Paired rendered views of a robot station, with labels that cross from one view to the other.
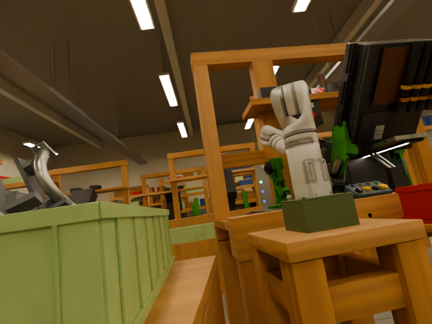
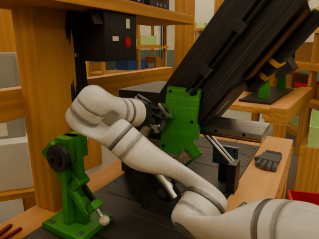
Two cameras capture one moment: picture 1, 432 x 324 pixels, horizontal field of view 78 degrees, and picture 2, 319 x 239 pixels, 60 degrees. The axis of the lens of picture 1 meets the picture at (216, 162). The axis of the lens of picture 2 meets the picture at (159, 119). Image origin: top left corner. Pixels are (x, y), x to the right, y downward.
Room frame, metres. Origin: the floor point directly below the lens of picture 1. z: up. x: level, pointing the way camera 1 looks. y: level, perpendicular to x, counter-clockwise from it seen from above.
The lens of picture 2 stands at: (0.86, 0.08, 1.40)
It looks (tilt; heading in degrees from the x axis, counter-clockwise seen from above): 15 degrees down; 308
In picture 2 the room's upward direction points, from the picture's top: straight up
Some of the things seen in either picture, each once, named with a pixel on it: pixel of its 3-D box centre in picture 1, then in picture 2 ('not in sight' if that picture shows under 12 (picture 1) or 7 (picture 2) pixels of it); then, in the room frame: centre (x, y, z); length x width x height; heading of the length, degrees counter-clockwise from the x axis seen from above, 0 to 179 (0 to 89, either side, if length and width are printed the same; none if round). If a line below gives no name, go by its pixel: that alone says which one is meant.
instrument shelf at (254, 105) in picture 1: (313, 103); (115, 12); (1.66, -0.68, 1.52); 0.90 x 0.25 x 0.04; 98
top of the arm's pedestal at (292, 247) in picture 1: (320, 234); not in sight; (0.74, -0.25, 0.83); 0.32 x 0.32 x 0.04; 9
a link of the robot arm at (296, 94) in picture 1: (295, 112); not in sight; (0.73, -0.25, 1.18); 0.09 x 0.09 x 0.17; 70
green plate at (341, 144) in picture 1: (344, 143); (183, 118); (1.33, -0.66, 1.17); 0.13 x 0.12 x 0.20; 98
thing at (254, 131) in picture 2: (379, 148); (210, 124); (1.31, -0.81, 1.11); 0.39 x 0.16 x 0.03; 8
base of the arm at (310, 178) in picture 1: (306, 166); not in sight; (0.74, -0.25, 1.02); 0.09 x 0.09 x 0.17; 18
